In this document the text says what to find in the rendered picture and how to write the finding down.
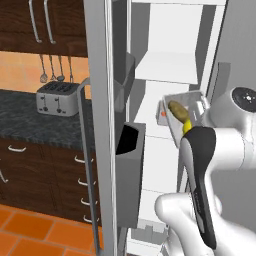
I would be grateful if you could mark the hanging metal utensil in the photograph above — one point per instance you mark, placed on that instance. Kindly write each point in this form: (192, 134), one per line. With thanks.
(52, 71)
(70, 71)

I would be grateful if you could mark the grey vegetable container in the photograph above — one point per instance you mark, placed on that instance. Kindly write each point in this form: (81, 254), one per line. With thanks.
(180, 97)

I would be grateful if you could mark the hanging metal spatula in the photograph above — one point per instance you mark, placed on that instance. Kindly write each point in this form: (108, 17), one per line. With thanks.
(43, 77)

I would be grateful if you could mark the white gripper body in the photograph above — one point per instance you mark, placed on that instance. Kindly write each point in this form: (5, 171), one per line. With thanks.
(200, 110)

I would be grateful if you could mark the dark wood base cabinets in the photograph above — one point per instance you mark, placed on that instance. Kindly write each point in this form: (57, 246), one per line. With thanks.
(40, 180)

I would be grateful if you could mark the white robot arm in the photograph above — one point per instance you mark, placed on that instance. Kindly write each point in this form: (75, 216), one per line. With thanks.
(230, 150)

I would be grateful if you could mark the brown potato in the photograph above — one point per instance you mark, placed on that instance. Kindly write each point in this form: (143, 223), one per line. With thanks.
(178, 110)

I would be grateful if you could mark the small grey door bin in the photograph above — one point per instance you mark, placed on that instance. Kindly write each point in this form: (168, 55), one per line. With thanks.
(124, 83)

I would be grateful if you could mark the large grey door bin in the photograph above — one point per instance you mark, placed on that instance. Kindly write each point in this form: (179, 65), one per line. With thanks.
(131, 186)

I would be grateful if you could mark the grey freezer door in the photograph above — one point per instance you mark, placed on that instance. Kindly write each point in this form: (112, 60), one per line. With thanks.
(100, 100)

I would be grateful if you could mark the hanging metal ladle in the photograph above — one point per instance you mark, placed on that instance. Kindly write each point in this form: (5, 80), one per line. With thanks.
(60, 78)

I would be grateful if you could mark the grey freezer with white interior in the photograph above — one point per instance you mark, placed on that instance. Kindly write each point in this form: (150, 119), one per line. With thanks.
(163, 33)

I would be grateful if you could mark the yellow lemon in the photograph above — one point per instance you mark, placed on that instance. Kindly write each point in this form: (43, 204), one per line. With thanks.
(187, 126)

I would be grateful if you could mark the dark wood wall cupboard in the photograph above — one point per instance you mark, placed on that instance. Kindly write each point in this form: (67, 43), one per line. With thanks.
(20, 26)

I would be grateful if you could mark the white freezer rack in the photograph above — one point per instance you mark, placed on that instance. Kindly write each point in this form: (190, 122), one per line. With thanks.
(166, 68)

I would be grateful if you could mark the grey freezer bottom tray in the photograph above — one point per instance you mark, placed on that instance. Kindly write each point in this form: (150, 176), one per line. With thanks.
(150, 231)

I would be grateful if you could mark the silver toaster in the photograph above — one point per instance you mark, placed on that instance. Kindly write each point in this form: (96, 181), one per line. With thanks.
(57, 100)

